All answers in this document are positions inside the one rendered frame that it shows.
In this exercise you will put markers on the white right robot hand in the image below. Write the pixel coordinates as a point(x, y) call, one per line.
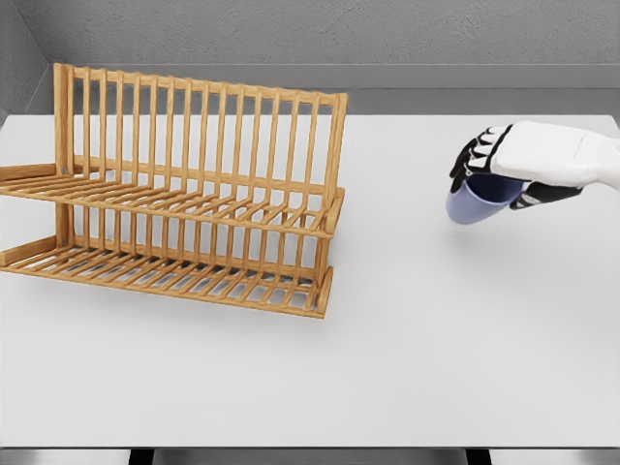
point(533, 152)

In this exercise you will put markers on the light blue cup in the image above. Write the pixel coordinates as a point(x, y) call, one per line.
point(477, 201)

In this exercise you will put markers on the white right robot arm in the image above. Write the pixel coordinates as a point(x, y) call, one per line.
point(609, 162)

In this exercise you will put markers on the wooden two-tier dish rack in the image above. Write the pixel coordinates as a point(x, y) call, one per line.
point(194, 194)

